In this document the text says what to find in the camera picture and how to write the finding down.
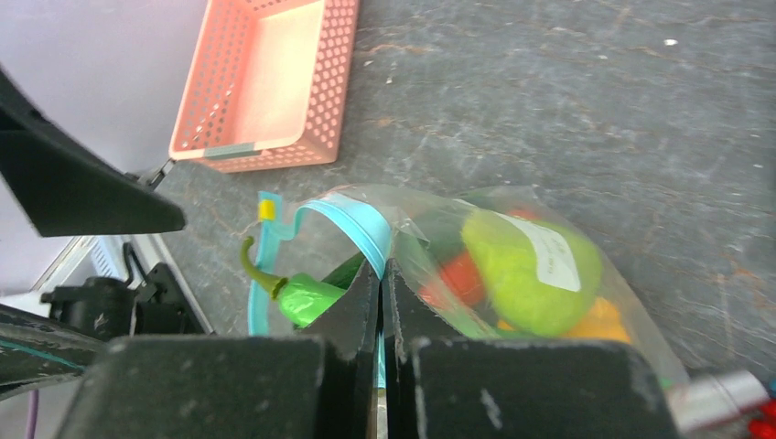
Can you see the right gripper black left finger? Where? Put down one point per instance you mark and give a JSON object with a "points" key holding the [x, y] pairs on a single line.
{"points": [[318, 383]]}

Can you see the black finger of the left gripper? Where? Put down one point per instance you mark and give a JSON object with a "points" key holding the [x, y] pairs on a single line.
{"points": [[64, 189]]}

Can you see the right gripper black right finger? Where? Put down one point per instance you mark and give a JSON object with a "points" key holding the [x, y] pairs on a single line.
{"points": [[443, 385]]}

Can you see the light green toy bean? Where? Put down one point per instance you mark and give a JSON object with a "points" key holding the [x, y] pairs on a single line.
{"points": [[301, 298]]}

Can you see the clear zip top bag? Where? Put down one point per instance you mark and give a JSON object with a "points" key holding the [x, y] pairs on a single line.
{"points": [[398, 224]]}

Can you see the green toy pear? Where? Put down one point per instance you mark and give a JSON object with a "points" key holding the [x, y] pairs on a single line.
{"points": [[514, 252]]}

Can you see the pink plastic basket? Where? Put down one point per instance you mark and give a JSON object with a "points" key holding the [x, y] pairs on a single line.
{"points": [[267, 85]]}

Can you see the grey toy microphone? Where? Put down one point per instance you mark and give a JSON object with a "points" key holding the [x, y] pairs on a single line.
{"points": [[711, 400]]}

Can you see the blue green red block stack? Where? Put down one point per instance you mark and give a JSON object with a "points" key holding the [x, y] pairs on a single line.
{"points": [[762, 426]]}

